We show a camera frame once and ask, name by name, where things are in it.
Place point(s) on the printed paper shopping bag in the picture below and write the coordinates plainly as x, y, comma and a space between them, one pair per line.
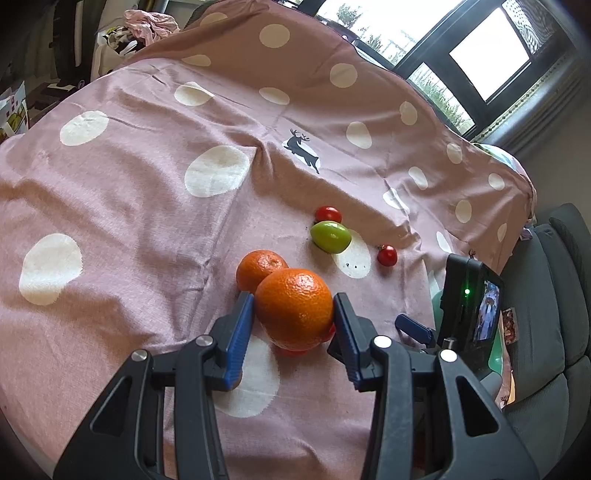
14, 113

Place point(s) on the white bag of clothes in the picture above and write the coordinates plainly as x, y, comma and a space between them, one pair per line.
113, 50

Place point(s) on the pile of pink clothes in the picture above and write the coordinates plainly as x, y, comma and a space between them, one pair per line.
147, 23

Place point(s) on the small printed packet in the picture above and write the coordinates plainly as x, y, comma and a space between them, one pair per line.
509, 325

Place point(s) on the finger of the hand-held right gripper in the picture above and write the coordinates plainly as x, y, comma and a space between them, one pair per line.
413, 327

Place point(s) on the grey sofa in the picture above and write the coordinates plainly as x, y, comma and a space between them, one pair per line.
545, 323

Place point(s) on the red cherry tomato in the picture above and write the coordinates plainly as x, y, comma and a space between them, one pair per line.
387, 255
295, 352
328, 215

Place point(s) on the black framed window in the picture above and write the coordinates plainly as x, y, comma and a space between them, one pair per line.
489, 55

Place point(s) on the small orange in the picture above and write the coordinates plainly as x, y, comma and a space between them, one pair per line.
258, 270

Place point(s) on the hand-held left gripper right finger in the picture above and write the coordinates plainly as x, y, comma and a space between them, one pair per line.
347, 337

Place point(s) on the green round fruit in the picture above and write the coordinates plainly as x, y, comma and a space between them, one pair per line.
330, 236

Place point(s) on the green plastic bowl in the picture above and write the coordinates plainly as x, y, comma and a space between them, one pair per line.
436, 304

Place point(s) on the pink polka dot blanket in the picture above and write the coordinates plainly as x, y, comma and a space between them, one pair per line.
138, 230

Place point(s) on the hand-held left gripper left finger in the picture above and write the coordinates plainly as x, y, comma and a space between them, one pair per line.
240, 332

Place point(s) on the light teal cloth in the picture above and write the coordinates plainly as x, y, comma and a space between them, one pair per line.
501, 157

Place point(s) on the large orange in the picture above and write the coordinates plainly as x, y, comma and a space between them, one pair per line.
295, 304

